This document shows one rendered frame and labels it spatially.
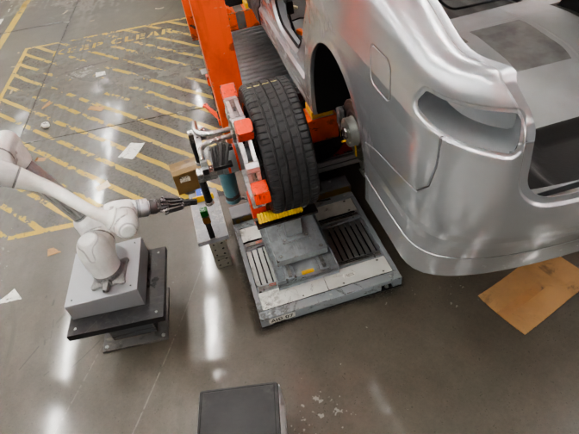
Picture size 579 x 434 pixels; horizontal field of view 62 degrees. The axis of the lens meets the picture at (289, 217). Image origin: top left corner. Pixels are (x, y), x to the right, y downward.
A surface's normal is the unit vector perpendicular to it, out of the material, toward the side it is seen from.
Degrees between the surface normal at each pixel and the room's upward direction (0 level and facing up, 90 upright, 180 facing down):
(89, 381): 0
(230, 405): 0
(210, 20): 90
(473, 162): 89
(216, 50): 90
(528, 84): 22
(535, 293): 2
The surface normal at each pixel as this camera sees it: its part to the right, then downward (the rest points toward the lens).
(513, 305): -0.11, -0.71
